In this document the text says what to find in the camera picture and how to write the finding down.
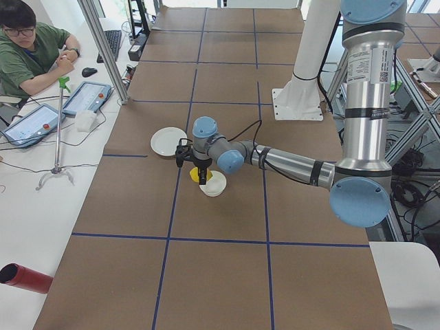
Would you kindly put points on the black small desktop computer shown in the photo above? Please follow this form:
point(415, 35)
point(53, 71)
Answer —
point(135, 51)

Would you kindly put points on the near blue teach pendant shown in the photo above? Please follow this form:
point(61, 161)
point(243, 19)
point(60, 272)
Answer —
point(33, 127)

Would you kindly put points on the red cylinder tube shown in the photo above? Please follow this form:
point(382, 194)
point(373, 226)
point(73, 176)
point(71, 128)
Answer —
point(25, 278)

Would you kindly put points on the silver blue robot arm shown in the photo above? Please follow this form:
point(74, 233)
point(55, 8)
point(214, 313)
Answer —
point(359, 183)

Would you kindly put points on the black keyboard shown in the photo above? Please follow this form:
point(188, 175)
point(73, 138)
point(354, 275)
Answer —
point(114, 38)

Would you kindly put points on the blue teach pendant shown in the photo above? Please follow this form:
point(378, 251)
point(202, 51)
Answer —
point(33, 127)
point(87, 96)

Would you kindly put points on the yellow lemon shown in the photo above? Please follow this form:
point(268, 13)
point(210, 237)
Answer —
point(194, 174)

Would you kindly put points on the person in green shirt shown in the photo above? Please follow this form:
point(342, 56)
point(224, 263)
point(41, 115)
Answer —
point(34, 55)

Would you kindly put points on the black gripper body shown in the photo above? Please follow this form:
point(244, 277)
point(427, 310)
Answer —
point(201, 163)

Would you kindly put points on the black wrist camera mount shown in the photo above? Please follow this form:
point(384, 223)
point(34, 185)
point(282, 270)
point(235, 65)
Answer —
point(183, 154)

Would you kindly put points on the white round plate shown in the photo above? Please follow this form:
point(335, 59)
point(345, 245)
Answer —
point(164, 142)

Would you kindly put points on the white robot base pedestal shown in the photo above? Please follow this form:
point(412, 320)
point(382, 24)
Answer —
point(299, 99)

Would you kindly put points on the aluminium frame post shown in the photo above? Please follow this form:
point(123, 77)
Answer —
point(91, 16)

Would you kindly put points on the far blue teach pendant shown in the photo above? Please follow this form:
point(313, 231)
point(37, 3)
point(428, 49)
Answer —
point(87, 96)

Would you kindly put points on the silver green reacher grabber tool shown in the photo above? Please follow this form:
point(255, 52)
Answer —
point(57, 170)

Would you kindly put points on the white round bowl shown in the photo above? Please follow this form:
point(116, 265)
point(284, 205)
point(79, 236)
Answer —
point(215, 185)

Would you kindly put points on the black computer mouse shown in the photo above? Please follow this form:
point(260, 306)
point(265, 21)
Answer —
point(88, 71)

